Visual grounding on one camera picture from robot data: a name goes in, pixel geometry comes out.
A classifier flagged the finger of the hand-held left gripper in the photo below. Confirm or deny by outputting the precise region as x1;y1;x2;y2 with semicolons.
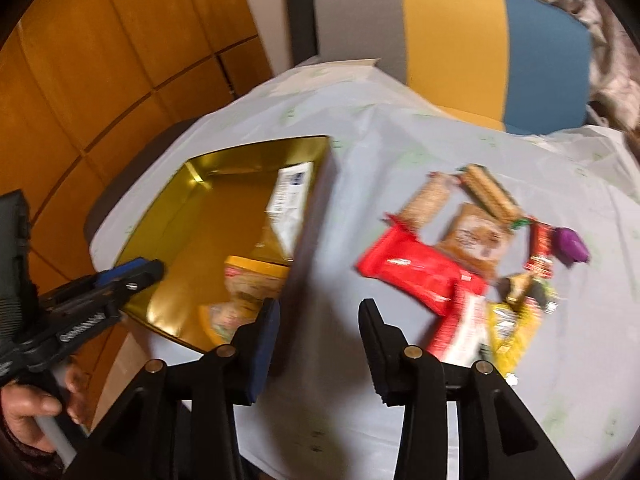
87;258;165;313

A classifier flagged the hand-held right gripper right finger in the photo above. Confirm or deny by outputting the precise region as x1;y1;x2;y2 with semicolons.
359;298;576;480

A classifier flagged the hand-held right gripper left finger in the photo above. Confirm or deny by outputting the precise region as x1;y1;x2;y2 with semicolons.
62;297;281;480

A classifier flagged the gold tin box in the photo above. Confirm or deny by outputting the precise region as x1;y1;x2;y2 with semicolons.
114;135;337;356

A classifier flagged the red and white snack packet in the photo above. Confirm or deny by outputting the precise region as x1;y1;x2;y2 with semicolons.
427;280;493;368

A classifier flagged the large red snack packet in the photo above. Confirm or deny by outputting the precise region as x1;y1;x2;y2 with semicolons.
356;225;488;316

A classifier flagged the bright yellow snack packet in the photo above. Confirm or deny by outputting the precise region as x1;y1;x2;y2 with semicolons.
487;300;546;376

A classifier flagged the brown cracker packet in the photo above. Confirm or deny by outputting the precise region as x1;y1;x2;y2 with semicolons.
435;202;516;281

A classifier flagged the red-ended sesame bar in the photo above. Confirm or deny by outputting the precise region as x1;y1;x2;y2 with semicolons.
384;172;458;233

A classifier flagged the small tan snack packet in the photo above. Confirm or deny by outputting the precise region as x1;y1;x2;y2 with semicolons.
500;272;558;316

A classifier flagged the small red candy packet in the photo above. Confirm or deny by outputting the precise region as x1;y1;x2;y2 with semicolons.
524;220;556;278

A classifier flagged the green-ended sesame bar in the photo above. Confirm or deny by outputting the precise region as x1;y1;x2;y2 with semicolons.
460;164;536;228

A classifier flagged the purple candy packet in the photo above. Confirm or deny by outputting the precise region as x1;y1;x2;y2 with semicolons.
552;227;591;266

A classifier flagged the person's left forearm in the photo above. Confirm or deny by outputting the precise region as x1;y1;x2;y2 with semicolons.
0;425;68;480

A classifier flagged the person's left hand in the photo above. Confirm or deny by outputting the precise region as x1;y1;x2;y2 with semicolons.
0;360;93;455

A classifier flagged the pale clear snack packet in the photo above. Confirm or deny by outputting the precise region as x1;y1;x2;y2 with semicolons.
199;302;261;346

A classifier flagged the yellow-topped dumpling snack packet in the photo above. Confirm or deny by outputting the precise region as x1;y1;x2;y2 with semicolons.
223;255;291;311

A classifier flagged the wooden wardrobe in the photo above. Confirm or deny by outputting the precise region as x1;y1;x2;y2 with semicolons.
0;0;273;301

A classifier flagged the white printed tablecloth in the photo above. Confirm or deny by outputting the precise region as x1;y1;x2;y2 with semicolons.
82;57;640;480

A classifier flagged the grey yellow blue chair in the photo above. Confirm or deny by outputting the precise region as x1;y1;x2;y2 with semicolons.
284;0;593;136

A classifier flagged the grey blanket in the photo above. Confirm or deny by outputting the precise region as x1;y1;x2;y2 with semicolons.
520;0;640;131

